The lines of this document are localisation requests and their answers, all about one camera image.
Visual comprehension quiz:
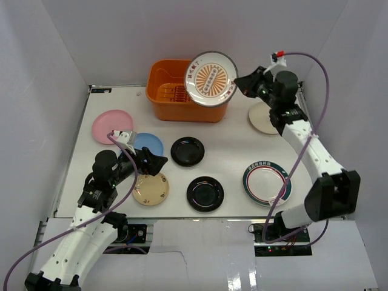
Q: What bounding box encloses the black plate lower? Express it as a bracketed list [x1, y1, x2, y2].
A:
[186, 176, 224, 213]

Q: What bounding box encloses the black plate upper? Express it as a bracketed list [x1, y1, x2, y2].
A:
[170, 136, 205, 167]

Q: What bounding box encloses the black plate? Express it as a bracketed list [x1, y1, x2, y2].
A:
[186, 176, 224, 213]
[170, 136, 205, 167]

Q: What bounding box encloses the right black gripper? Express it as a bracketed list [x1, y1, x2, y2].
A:
[235, 67, 279, 109]

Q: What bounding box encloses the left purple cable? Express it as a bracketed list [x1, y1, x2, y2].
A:
[2, 132, 139, 291]

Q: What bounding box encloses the yellow floral plate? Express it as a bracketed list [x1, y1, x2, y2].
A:
[132, 173, 170, 206]

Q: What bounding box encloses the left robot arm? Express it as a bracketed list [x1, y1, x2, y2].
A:
[25, 147, 168, 290]

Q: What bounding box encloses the pink plate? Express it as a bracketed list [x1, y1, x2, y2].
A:
[92, 109, 133, 145]

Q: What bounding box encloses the purple cable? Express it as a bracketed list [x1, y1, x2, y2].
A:
[2, 132, 139, 291]
[262, 50, 331, 245]

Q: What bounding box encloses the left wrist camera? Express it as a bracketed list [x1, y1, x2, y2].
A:
[110, 130, 137, 152]

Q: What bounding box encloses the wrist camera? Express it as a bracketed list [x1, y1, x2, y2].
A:
[110, 130, 137, 152]
[263, 50, 287, 75]

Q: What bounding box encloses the cream bear plate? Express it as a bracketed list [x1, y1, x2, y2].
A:
[248, 102, 278, 136]

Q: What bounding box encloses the orange plastic bin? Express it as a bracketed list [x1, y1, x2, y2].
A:
[145, 59, 228, 123]

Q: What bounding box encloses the left corner label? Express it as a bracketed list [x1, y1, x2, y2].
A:
[90, 88, 112, 93]

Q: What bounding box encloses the orange sunburst patterned plate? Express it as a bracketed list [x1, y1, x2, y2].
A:
[184, 51, 238, 107]

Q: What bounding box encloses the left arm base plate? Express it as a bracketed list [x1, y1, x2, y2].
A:
[114, 224, 147, 245]

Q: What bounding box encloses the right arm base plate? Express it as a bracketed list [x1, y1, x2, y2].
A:
[247, 223, 310, 244]

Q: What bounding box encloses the blue plate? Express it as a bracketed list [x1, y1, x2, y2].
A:
[133, 133, 164, 156]

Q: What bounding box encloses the green rimmed white plate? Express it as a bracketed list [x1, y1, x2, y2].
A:
[242, 161, 289, 207]

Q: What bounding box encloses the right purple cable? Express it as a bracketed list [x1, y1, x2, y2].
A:
[262, 50, 331, 245]

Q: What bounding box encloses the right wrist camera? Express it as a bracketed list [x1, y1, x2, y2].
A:
[263, 50, 287, 75]

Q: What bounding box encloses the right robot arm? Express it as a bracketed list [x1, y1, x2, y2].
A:
[234, 67, 361, 242]

